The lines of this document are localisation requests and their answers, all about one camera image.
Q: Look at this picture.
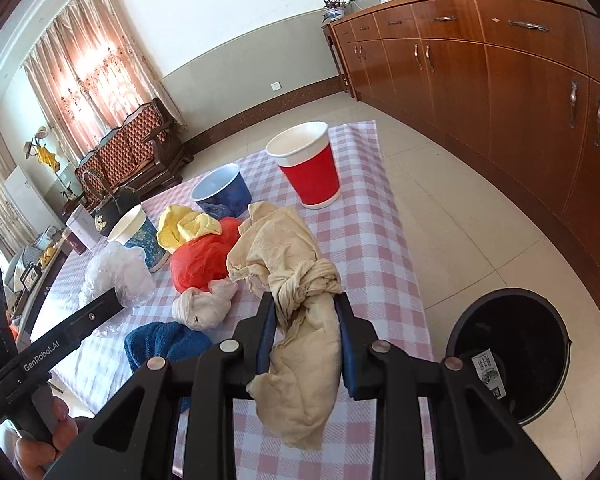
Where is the beige cloth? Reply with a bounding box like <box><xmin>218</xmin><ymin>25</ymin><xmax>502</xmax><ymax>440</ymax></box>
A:
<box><xmin>226</xmin><ymin>201</ymin><xmax>344</xmax><ymax>452</ymax></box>

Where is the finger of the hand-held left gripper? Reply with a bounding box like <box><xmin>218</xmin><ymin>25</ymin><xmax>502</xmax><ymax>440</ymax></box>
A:
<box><xmin>59</xmin><ymin>288</ymin><xmax>124</xmax><ymax>347</ymax></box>

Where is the pink patterned curtain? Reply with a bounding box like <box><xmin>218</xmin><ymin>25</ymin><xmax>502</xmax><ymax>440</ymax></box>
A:
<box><xmin>20</xmin><ymin>0</ymin><xmax>189</xmax><ymax>162</ymax></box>

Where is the white and blue paper cup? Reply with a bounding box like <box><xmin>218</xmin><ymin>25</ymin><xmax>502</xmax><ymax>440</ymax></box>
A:
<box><xmin>107</xmin><ymin>205</ymin><xmax>171</xmax><ymax>274</ymax></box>

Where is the red paper cup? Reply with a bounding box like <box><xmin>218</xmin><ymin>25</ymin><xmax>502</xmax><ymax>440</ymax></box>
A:
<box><xmin>265</xmin><ymin>121</ymin><xmax>342</xmax><ymax>210</ymax></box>

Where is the white fridge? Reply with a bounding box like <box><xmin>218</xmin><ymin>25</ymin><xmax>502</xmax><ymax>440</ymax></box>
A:
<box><xmin>5</xmin><ymin>165</ymin><xmax>62</xmax><ymax>242</ymax></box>

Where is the white printed wrapper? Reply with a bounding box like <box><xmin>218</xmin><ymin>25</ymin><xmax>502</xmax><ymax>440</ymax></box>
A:
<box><xmin>472</xmin><ymin>352</ymin><xmax>507</xmax><ymax>401</ymax></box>

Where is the long wooden cabinet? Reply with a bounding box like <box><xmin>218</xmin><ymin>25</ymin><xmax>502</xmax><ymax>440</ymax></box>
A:
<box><xmin>330</xmin><ymin>0</ymin><xmax>600</xmax><ymax>335</ymax></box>

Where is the yellow hanging cloth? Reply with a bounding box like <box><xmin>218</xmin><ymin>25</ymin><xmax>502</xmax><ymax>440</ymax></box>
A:
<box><xmin>24</xmin><ymin>127</ymin><xmax>62</xmax><ymax>172</ymax></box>

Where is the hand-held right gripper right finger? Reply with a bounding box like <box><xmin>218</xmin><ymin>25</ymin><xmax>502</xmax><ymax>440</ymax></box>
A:
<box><xmin>332</xmin><ymin>290</ymin><xmax>566</xmax><ymax>480</ymax></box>

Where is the clear plastic bag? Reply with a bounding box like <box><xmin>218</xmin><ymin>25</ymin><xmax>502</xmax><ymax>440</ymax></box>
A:
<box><xmin>79</xmin><ymin>242</ymin><xmax>157</xmax><ymax>309</ymax></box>

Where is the person's left hand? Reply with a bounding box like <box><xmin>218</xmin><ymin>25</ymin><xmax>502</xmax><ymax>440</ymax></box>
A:
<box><xmin>12</xmin><ymin>394</ymin><xmax>94</xmax><ymax>480</ymax></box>

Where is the black handbag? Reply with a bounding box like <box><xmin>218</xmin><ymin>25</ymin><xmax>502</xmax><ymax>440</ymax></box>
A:
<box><xmin>82</xmin><ymin>169</ymin><xmax>141</xmax><ymax>234</ymax></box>

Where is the small picture frame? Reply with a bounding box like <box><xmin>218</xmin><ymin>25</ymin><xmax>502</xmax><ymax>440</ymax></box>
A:
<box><xmin>20</xmin><ymin>264</ymin><xmax>43</xmax><ymax>291</ymax></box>

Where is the wooden sofa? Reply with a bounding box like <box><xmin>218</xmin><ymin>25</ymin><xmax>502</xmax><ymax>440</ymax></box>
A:
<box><xmin>74</xmin><ymin>97</ymin><xmax>196</xmax><ymax>202</ymax></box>

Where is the pink checked tablecloth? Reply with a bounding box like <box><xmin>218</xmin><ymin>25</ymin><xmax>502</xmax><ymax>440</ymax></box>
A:
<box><xmin>27</xmin><ymin>120</ymin><xmax>439</xmax><ymax>480</ymax></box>

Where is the blue knitted cloth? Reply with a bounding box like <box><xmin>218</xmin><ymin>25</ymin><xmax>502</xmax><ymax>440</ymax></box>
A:
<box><xmin>124</xmin><ymin>321</ymin><xmax>214</xmax><ymax>412</ymax></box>

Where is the black trash bin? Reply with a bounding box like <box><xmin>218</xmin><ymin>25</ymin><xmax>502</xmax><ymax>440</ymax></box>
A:
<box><xmin>445</xmin><ymin>288</ymin><xmax>573</xmax><ymax>429</ymax></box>

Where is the white box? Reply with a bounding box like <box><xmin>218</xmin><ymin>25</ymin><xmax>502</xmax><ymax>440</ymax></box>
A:
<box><xmin>64</xmin><ymin>207</ymin><xmax>101</xmax><ymax>254</ymax></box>

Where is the dark wooden sideboard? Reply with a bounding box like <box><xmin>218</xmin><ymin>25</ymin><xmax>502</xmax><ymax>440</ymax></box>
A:
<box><xmin>5</xmin><ymin>240</ymin><xmax>82</xmax><ymax>326</ymax></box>

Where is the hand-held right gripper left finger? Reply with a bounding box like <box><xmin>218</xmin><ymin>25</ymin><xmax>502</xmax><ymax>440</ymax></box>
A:
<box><xmin>41</xmin><ymin>291</ymin><xmax>279</xmax><ymax>480</ymax></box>

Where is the potted plant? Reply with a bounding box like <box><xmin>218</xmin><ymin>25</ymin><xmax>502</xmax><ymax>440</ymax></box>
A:
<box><xmin>322</xmin><ymin>0</ymin><xmax>354</xmax><ymax>24</ymax></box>

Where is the white cloth wad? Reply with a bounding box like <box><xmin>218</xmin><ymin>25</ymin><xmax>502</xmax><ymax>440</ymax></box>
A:
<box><xmin>172</xmin><ymin>278</ymin><xmax>239</xmax><ymax>332</ymax></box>

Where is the red cloth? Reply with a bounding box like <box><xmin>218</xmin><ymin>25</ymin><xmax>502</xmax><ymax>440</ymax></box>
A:
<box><xmin>170</xmin><ymin>216</ymin><xmax>244</xmax><ymax>295</ymax></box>

